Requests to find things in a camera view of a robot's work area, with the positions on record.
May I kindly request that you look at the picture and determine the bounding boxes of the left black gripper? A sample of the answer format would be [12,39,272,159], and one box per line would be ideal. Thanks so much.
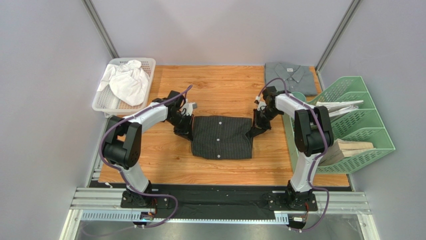
[167,112,194,142]

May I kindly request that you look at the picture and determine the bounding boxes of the dark pinstriped long sleeve shirt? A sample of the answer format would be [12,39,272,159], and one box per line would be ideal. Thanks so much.
[191,115,253,160]

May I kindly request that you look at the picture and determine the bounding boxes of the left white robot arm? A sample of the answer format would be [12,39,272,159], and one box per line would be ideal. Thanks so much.
[99,90,198,208]

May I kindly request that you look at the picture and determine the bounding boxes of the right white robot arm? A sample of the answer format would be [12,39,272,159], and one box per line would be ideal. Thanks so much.
[246,86,334,210]

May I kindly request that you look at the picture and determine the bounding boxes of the folded grey shirt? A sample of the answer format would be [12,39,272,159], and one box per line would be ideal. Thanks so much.
[264,62,318,96]

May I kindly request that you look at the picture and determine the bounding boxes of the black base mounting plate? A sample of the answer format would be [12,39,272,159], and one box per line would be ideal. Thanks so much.
[104,183,346,221]

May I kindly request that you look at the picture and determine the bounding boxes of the white shirt in basket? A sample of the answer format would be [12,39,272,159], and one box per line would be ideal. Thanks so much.
[97,59,150,107]

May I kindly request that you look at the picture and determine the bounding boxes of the white papers in rack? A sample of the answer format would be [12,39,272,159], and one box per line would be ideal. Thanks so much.
[315,100,364,118]

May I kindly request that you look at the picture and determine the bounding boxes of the white plastic laundry basket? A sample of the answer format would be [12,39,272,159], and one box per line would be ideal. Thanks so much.
[92,57,156,118]

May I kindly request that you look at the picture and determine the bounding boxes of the brown book in rack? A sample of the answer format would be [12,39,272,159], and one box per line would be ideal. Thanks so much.
[319,139,375,166]

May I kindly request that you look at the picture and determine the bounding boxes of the green plastic file rack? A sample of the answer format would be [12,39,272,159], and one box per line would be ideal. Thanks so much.
[281,76,396,175]

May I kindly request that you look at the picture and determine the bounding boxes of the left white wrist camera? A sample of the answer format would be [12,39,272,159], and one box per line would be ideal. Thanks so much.
[180,102,198,116]

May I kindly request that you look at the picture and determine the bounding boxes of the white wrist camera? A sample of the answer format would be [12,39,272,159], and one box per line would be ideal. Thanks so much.
[180,102,198,116]
[254,95,267,111]

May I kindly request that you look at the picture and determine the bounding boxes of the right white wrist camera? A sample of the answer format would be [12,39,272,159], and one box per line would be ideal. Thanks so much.
[254,95,267,111]

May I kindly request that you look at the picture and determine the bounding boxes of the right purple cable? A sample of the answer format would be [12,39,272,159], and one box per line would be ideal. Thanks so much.
[254,77,331,233]

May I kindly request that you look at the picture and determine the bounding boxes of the purple cable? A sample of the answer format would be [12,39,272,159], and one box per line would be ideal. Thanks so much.
[254,77,331,233]
[99,84,194,229]

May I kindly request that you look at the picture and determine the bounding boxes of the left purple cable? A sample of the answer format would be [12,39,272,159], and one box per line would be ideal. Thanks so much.
[99,84,194,229]

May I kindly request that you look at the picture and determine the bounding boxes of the aluminium frame rail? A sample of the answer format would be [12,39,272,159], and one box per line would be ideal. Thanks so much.
[70,116,372,225]

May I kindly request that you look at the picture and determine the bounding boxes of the left corner aluminium post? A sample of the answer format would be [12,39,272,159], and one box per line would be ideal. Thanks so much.
[81,0,119,59]

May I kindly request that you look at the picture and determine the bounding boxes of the corner aluminium post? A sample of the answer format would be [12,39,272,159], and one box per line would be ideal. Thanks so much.
[81,0,119,59]
[315,0,363,74]

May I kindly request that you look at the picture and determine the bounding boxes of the right corner aluminium post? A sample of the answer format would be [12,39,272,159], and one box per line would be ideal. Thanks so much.
[315,0,363,74]

